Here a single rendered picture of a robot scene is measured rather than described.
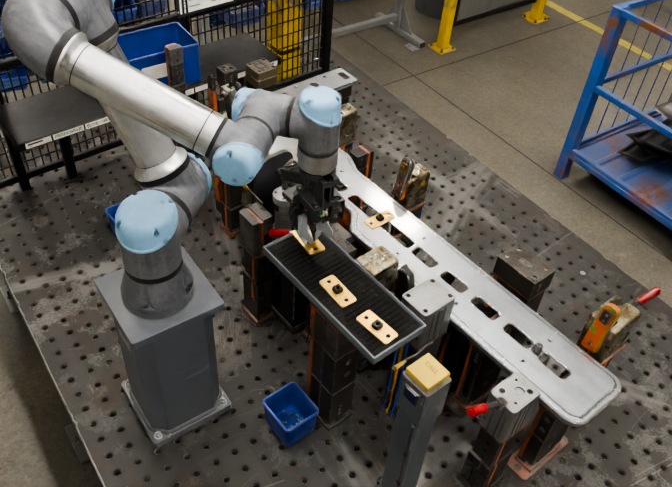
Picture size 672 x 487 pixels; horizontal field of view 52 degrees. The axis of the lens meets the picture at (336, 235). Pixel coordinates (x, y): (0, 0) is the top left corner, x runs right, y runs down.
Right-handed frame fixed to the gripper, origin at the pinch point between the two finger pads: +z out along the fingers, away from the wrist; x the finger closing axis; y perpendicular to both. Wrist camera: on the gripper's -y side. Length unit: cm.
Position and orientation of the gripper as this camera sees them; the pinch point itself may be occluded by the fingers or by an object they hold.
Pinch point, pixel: (308, 234)
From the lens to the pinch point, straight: 145.8
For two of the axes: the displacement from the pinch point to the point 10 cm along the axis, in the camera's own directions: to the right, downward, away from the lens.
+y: 5.2, 6.1, -6.0
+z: -0.6, 7.3, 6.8
